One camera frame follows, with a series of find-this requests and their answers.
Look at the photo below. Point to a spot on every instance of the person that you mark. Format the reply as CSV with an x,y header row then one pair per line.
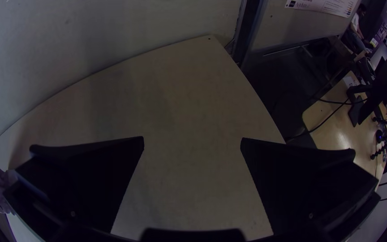
x,y
356,23

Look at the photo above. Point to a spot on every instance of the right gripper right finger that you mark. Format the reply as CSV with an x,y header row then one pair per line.
x,y
301,188

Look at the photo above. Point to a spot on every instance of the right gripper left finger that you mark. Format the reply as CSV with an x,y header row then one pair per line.
x,y
86,181

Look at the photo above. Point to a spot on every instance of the pale wooden side table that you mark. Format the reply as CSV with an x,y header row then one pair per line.
x,y
338,131

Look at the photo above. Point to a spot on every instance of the white wall poster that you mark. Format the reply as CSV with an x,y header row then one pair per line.
x,y
324,6

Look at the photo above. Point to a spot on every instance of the black monitor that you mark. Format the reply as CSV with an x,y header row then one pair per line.
x,y
381,87

